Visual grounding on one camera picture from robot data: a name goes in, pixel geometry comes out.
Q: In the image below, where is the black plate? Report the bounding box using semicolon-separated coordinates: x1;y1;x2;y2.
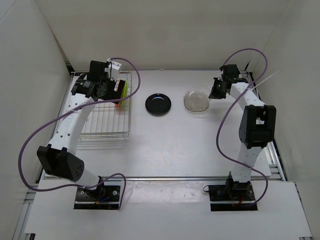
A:
145;93;172;117

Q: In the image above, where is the clear speckled plate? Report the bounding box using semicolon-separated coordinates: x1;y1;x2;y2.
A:
186;107;208;114

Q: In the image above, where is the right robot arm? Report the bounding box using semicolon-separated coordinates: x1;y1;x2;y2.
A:
208;64;277;201

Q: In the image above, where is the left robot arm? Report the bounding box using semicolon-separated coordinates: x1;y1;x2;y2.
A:
37;60;126;200

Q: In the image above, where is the green plate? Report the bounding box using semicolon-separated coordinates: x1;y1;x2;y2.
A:
118;80;128;107

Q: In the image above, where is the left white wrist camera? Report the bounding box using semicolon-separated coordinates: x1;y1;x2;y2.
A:
104;58;122;81

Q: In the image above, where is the wire dish rack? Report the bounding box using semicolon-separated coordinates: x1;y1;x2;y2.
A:
60;71;132;150

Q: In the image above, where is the white cable tie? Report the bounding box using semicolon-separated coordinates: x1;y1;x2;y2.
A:
249;70;280;91

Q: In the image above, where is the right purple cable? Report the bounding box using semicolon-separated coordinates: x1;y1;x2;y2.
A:
216;48;270;207

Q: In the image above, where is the purple cable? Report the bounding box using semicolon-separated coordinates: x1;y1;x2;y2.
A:
216;48;270;207
17;57;141;210

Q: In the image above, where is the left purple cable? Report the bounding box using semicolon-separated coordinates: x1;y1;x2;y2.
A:
17;57;141;210

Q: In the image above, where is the aluminium rail front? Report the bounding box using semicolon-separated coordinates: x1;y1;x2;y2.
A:
42;176;227;181

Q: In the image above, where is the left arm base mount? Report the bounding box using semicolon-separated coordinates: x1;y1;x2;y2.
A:
73;181;122;210

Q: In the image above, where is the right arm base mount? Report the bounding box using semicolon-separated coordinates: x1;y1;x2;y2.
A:
202;177;258;212

